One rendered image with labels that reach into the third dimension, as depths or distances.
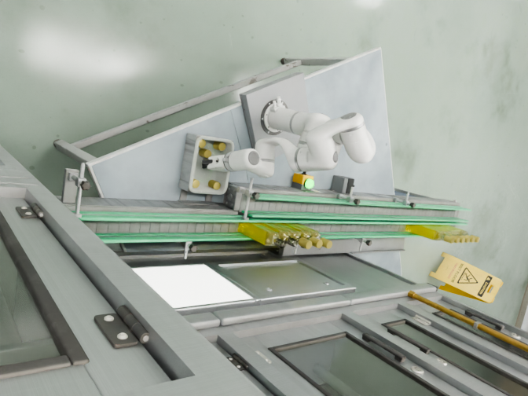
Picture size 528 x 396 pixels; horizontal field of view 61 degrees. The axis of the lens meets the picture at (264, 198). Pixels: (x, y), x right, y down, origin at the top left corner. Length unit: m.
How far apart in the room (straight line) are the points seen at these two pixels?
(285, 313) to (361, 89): 1.36
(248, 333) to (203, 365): 0.95
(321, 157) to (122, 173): 0.73
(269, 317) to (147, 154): 0.77
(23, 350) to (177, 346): 0.12
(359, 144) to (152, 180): 0.79
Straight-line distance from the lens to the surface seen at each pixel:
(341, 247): 2.35
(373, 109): 2.51
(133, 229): 1.65
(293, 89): 2.03
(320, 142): 1.44
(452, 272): 5.02
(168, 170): 1.79
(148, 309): 0.46
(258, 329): 1.35
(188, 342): 0.41
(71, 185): 1.56
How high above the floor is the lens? 2.34
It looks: 50 degrees down
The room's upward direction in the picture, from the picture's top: 111 degrees clockwise
